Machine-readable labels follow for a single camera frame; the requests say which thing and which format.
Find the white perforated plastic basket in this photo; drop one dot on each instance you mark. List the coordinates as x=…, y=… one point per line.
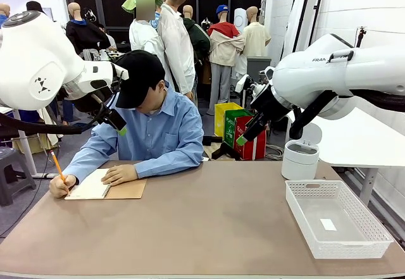
x=335, y=225

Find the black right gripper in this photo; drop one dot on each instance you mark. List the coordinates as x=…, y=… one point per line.
x=257, y=126

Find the mannequin in blue top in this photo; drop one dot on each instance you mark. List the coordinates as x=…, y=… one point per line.
x=3, y=11

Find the mannequin in cream shirt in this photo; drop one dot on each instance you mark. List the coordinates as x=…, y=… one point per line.
x=256, y=40

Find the grey plastic stool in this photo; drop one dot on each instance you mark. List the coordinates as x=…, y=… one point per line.
x=12, y=171

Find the white leaning panel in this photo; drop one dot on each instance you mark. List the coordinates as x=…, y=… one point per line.
x=295, y=22

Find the black tripod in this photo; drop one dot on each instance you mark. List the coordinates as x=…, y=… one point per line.
x=360, y=37

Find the person's right forearm blue sleeve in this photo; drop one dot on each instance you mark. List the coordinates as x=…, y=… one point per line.
x=82, y=162

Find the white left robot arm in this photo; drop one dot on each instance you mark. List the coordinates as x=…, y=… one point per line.
x=31, y=64

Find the yellow recycling bin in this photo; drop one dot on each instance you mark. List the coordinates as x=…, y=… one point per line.
x=221, y=114

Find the mannequin with blue cap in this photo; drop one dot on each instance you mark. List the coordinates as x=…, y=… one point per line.
x=223, y=48

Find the mannequin in dark green jacket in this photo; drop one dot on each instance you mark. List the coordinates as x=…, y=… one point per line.
x=201, y=38

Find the person's right hand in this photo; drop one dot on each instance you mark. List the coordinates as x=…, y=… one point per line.
x=61, y=187

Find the mannequin head with black hat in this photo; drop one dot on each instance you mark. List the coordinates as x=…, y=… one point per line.
x=34, y=6

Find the large white side table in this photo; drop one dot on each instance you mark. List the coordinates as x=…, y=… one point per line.
x=364, y=146

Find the black stand base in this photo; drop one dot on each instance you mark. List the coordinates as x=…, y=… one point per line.
x=226, y=151

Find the yellow pencil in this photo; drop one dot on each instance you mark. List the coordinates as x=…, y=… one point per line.
x=57, y=163

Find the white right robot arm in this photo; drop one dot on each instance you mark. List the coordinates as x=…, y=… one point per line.
x=316, y=73

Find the person's left hand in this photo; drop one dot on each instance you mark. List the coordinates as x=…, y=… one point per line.
x=121, y=174

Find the white trash can with lid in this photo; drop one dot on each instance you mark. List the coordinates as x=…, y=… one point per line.
x=299, y=162

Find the white desk with leg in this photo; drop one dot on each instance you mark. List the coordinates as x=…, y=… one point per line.
x=27, y=152

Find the person torso in blue shirt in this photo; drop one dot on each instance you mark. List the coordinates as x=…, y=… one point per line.
x=158, y=133

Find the spiral notebook with brown cover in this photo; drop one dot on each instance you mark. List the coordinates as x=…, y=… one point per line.
x=129, y=192

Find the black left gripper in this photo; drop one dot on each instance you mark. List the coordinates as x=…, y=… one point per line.
x=112, y=119

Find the grey cabinet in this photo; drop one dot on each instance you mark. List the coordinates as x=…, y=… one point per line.
x=254, y=65

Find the black baseball cap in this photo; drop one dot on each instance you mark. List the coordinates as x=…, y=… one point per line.
x=139, y=76

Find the mannequin with green hat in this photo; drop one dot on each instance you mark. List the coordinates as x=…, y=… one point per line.
x=145, y=38

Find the red recycling bin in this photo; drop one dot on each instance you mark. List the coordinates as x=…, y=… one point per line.
x=256, y=149

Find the white sticker inside basket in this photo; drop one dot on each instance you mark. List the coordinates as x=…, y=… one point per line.
x=328, y=224

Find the mannequin in black jacket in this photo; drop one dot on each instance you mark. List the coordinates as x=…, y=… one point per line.
x=83, y=35

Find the beige cardboard box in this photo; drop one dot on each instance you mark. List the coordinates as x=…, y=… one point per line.
x=31, y=143

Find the green recycling bin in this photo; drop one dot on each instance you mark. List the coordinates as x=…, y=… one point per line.
x=231, y=127

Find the white oval device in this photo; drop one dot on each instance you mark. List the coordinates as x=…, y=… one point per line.
x=240, y=19

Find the tall mannequin in white coat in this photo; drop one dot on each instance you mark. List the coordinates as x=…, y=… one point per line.
x=177, y=45

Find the person's left forearm blue sleeve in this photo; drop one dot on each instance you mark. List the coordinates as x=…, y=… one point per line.
x=167, y=165

